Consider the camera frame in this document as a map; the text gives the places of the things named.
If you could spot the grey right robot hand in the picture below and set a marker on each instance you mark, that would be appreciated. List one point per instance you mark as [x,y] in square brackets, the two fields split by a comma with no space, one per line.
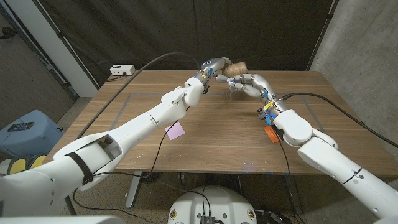
[258,85]

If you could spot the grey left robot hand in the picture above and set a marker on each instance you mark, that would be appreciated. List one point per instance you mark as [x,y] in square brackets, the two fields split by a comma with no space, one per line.
[214,65]

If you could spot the brown twine spool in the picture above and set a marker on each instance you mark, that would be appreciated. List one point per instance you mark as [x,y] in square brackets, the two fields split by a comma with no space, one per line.
[236,69]

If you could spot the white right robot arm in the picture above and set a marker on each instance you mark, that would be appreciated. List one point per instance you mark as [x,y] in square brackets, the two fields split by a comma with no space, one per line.
[335,165]

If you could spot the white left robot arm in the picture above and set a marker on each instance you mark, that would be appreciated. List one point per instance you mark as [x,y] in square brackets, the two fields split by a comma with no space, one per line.
[124,137]

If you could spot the orange and black package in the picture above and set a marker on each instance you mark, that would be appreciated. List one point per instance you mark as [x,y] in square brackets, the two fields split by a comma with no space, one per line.
[271,133]

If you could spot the pink sticky note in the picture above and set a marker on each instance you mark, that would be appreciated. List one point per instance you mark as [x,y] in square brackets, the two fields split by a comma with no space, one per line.
[177,132]

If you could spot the black backdrop curtain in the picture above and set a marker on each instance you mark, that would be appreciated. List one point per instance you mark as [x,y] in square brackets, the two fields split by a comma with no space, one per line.
[264,31]

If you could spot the black backdrop stand pole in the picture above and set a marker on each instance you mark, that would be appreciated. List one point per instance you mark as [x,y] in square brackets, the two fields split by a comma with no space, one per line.
[62,37]
[323,31]

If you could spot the white power outlet box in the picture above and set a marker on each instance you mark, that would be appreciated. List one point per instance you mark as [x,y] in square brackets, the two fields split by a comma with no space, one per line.
[121,70]

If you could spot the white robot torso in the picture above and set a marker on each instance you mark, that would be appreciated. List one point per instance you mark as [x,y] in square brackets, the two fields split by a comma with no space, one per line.
[214,205]

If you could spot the black ribbed round object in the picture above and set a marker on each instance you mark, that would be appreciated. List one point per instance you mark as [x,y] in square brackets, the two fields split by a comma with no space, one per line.
[151,177]

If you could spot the grey power strip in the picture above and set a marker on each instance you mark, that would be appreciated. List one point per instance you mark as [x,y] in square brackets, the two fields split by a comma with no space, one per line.
[273,217]

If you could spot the grey table leg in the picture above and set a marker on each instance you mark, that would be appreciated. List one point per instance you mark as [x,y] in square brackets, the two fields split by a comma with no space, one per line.
[133,189]

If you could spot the blue plastic container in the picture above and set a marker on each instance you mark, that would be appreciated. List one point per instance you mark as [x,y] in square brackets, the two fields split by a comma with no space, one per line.
[31,140]

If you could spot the yellow insole black shoe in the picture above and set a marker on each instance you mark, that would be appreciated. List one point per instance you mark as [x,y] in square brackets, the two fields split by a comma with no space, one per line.
[17,166]
[38,161]

